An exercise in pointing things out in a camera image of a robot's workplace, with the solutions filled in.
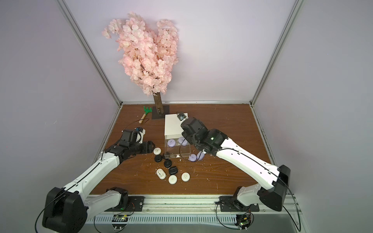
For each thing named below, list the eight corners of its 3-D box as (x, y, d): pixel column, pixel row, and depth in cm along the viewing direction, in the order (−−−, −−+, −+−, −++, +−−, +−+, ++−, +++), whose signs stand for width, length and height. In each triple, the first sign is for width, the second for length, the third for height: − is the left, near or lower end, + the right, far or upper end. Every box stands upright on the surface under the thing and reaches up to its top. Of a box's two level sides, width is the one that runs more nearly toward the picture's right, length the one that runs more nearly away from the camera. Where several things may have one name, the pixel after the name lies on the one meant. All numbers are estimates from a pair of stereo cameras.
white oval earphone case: (161, 181, 82) (160, 180, 80) (154, 172, 85) (154, 171, 84) (167, 176, 84) (167, 175, 82) (161, 167, 87) (160, 166, 86)
